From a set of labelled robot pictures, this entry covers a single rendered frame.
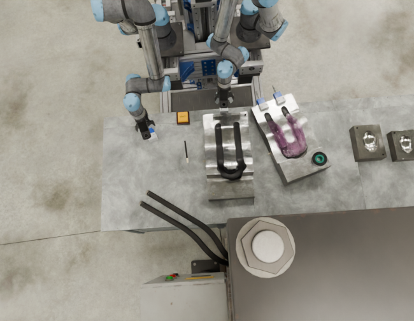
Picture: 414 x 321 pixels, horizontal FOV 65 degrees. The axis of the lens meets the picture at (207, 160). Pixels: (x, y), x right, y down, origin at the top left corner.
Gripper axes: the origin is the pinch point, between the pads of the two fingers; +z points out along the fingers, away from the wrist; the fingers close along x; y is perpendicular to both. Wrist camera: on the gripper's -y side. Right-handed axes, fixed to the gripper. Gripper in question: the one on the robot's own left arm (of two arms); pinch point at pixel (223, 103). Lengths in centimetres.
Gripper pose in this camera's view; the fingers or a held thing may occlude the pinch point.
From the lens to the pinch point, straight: 191.7
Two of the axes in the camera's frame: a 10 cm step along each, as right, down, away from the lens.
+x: -10.0, 0.6, 0.2
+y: -0.5, -9.6, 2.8
